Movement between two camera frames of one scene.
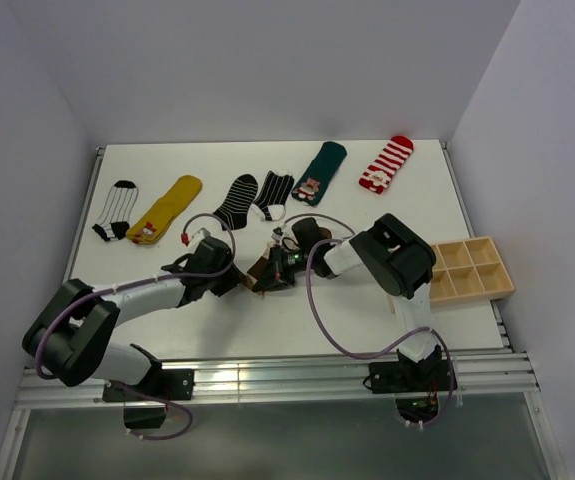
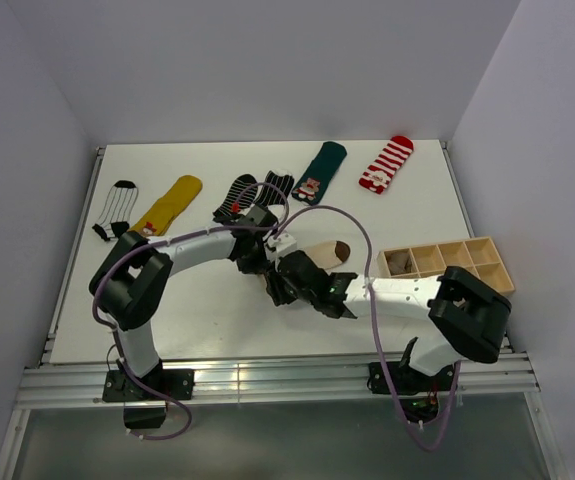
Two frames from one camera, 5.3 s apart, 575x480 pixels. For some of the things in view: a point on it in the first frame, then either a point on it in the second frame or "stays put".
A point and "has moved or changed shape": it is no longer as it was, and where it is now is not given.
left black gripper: [233, 276] to [251, 268]
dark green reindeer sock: [316, 178] stays put
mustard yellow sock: [155, 222] stays put
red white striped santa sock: [386, 164] stays put
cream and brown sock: [259, 267] has moved or changed shape
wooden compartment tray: [469, 270] stays put
